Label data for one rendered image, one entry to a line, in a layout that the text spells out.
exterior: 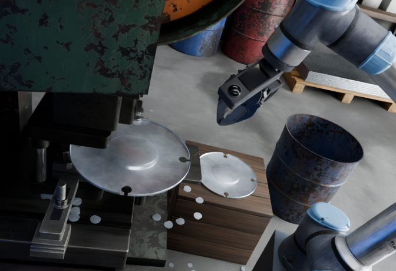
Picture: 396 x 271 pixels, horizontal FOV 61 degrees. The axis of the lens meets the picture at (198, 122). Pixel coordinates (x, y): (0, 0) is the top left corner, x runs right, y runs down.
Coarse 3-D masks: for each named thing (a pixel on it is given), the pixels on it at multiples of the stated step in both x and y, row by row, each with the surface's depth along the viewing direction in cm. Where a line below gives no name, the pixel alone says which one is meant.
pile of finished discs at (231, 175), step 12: (204, 156) 159; (216, 156) 161; (228, 156) 163; (204, 168) 151; (216, 168) 152; (228, 168) 154; (240, 168) 158; (204, 180) 145; (216, 180) 147; (228, 180) 148; (240, 180) 151; (216, 192) 141; (228, 192) 143; (240, 192) 144; (252, 192) 146
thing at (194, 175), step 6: (186, 144) 91; (192, 150) 89; (198, 150) 90; (192, 156) 87; (198, 156) 88; (192, 162) 85; (198, 162) 86; (192, 168) 83; (198, 168) 84; (192, 174) 82; (198, 174) 82; (186, 180) 80; (192, 180) 80; (198, 180) 80; (126, 186) 82; (138, 198) 85; (144, 198) 86; (138, 204) 86
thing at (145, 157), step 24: (144, 120) 95; (120, 144) 83; (144, 144) 85; (168, 144) 89; (96, 168) 75; (120, 168) 77; (144, 168) 79; (168, 168) 81; (120, 192) 71; (144, 192) 73
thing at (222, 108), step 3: (219, 102) 73; (222, 102) 72; (219, 105) 73; (222, 105) 72; (225, 105) 72; (219, 108) 73; (222, 108) 73; (225, 108) 72; (228, 108) 73; (219, 111) 73; (222, 111) 73; (225, 111) 73; (219, 114) 74; (222, 114) 74; (219, 117) 74; (222, 117) 75; (219, 120) 74
